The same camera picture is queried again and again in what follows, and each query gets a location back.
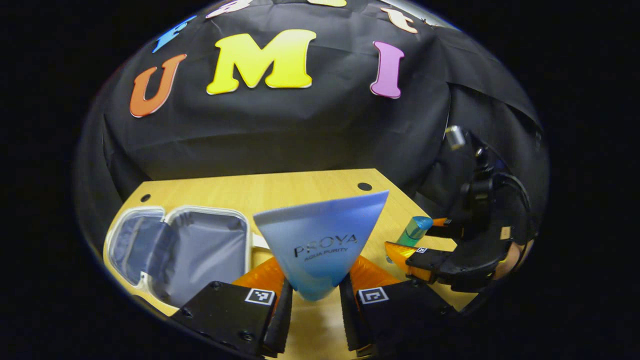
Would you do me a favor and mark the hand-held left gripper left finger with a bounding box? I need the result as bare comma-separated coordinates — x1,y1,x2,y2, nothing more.
172,257,294,358

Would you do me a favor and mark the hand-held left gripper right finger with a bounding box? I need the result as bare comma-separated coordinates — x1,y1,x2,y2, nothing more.
339,255,459,358

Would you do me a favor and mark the white suitcase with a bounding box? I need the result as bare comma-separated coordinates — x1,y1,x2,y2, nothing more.
103,205,271,308

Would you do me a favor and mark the light blue cosmetic tube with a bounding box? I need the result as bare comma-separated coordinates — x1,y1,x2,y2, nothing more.
252,190,390,302

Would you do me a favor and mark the black backdrop cloth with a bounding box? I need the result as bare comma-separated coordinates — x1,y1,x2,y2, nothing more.
75,0,548,236

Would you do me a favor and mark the green bottle with blue cap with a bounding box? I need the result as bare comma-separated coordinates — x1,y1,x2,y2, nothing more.
397,216,434,247

